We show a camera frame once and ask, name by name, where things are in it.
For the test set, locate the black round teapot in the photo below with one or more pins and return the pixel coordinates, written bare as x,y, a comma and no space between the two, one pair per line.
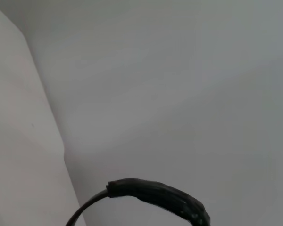
160,193

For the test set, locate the white rounded board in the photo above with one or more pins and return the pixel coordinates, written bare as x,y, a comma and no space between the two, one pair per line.
19,141

